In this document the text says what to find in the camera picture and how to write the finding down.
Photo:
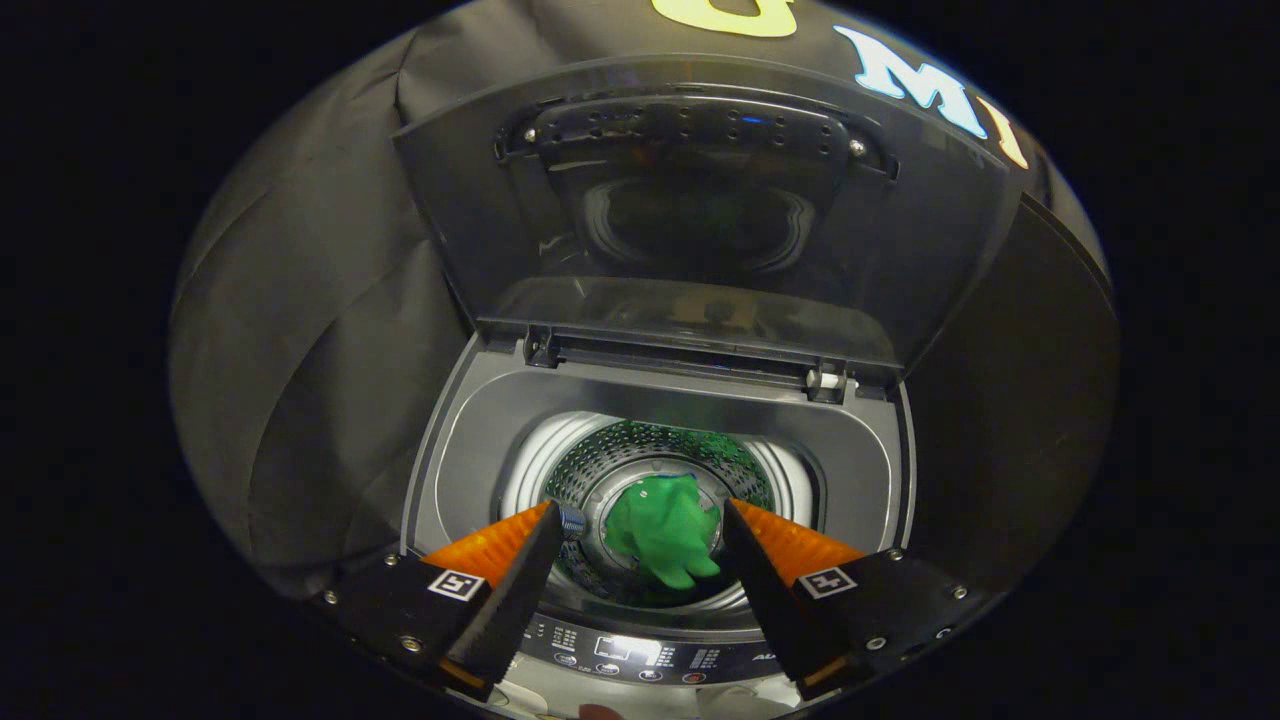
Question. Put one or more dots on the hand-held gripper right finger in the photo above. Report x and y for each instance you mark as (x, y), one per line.
(770, 600)

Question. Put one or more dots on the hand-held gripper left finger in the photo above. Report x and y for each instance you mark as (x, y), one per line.
(510, 600)

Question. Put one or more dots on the green polo shirt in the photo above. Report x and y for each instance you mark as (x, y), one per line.
(660, 530)

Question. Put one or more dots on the dark washing machine lid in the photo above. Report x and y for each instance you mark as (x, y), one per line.
(480, 220)

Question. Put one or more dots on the black backdrop cloth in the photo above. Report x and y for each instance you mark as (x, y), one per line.
(300, 350)

